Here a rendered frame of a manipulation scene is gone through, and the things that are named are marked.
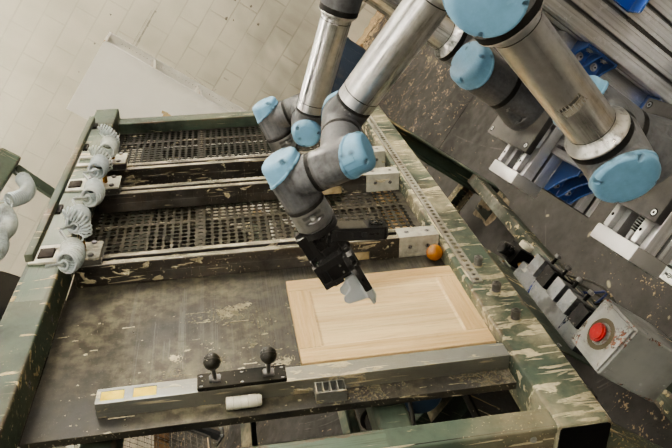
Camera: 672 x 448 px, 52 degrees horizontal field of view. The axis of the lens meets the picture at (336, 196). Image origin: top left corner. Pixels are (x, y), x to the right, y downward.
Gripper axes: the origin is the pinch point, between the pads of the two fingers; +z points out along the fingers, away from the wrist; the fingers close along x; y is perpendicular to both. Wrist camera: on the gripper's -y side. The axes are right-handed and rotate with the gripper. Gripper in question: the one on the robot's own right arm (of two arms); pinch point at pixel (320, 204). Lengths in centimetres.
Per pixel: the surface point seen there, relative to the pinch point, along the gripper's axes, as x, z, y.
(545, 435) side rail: 85, 33, 5
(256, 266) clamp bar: -5.6, 8.3, 24.6
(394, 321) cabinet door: 36.3, 23.5, 7.3
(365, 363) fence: 50, 18, 23
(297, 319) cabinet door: 24.1, 13.5, 27.1
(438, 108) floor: -208, 81, -171
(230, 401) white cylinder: 46, 8, 53
